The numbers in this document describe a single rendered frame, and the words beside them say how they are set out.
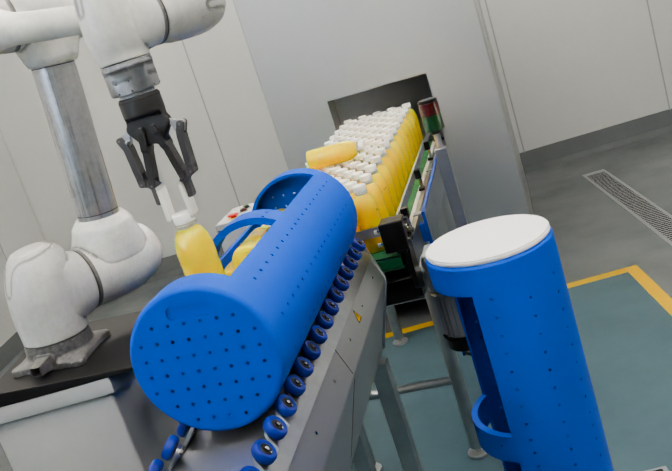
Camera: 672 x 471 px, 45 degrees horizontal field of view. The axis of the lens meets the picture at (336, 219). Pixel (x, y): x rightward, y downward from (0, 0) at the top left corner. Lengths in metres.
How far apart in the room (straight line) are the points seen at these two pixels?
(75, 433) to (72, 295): 0.31
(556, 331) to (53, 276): 1.12
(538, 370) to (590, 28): 4.98
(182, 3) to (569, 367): 1.09
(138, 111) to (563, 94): 5.35
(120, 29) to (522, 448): 1.19
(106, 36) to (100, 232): 0.71
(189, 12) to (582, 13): 5.25
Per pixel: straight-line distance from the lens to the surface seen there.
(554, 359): 1.80
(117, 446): 1.97
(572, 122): 6.61
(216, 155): 6.56
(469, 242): 1.81
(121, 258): 2.03
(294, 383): 1.55
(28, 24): 1.72
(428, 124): 2.56
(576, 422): 1.88
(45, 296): 1.95
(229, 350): 1.44
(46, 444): 2.02
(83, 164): 2.01
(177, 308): 1.44
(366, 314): 2.08
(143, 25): 1.44
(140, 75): 1.43
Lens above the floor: 1.59
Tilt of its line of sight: 13 degrees down
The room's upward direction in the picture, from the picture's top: 18 degrees counter-clockwise
